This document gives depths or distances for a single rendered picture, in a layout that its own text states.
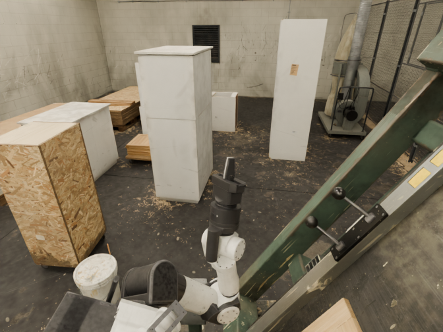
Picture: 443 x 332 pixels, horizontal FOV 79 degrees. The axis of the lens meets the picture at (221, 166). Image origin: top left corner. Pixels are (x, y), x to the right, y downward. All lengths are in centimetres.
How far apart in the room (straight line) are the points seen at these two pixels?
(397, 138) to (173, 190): 273
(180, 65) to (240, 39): 588
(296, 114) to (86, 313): 394
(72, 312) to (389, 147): 100
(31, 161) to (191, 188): 169
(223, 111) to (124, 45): 498
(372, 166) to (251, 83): 779
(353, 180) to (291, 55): 326
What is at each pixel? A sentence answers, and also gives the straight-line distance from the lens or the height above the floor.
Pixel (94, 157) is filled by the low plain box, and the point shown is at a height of 34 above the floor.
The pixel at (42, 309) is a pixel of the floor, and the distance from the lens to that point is 276.
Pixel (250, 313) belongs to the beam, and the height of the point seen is 87.
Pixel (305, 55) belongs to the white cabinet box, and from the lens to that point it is 417.
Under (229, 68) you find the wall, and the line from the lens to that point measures 869.
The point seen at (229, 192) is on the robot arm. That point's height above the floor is 157.
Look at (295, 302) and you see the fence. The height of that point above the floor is 118.
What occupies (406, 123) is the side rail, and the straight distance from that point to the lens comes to 102.
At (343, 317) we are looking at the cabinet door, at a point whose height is 129.
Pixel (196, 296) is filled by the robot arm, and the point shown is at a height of 123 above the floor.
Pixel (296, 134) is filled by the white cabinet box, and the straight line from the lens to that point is 443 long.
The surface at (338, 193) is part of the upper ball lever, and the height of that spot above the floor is 156.
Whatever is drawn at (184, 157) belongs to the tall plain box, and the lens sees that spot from 309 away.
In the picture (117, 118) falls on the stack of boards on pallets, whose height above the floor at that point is 28.
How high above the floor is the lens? 197
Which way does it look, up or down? 27 degrees down
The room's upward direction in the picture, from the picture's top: straight up
